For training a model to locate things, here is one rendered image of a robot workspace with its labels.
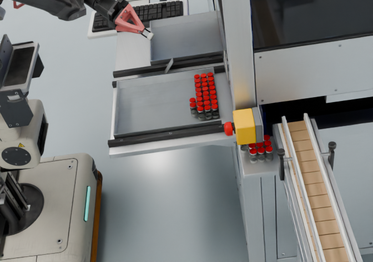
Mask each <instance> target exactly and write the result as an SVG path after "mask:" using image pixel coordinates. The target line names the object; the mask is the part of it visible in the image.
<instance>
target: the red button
mask: <svg viewBox="0 0 373 262"><path fill-rule="evenodd" d="M233 130H234V127H233V126H232V125H231V122H226V123H225V124H224V131H225V134H226V135H227V136H232V135H233Z"/></svg>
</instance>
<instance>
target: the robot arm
mask: <svg viewBox="0 0 373 262"><path fill-rule="evenodd" d="M12 1H16V2H19V3H22V4H26V5H28V6H31V7H35V8H38V9H41V10H44V11H46V12H48V13H49V14H51V15H53V16H56V17H58V19H61V20H64V21H73V20H75V19H78V18H80V17H82V16H85V15H87V9H86V7H85V5H84V4H86V5H87V6H89V7H90V8H92V9H93V10H95V11H96V12H98V13H99V14H101V15H102V16H104V17H105V18H107V19H108V27H110V28H111V29H114V30H117V31H122V32H131V33H137V34H141V33H138V32H137V31H143V29H144V28H145V27H144V26H143V24H142V22H141V21H140V19H139V18H138V16H137V14H136V13H135V11H134V9H133V7H132V6H131V4H129V2H127V1H126V0H12ZM128 19H131V20H132V21H133V23H134V24H135V25H136V26H135V25H133V24H130V23H128V22H127V21H128Z"/></svg>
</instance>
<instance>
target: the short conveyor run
mask: <svg viewBox="0 0 373 262"><path fill-rule="evenodd" d="M281 121H282V124H280V123H278V124H273V138H274V142H275V146H276V150H277V155H278V158H279V177H280V180H281V181H283V186H284V190H285V195H286V199H287V202H288V207H289V211H290V215H291V219H292V223H293V227H294V232H295V236H296V240H297V244H298V248H299V252H300V256H301V261H302V262H363V261H362V258H361V255H360V252H359V248H358V246H357V243H356V240H355V237H354V234H353V231H352V228H351V225H350V222H349V219H348V217H347V213H346V210H345V207H344V204H343V202H342V198H341V195H340V192H339V189H338V187H337V183H336V180H335V177H334V175H333V166H334V155H335V152H334V149H336V143H335V142H329V143H328V148H329V152H326V151H325V148H324V145H323V142H322V139H321V136H320V133H319V130H318V128H317V125H316V121H315V119H314V118H313V119H309V117H308V114H307V113H304V120H303V121H298V122H290V123H287V122H286V118H285V116H283V117H281ZM327 156H328V157H327Z"/></svg>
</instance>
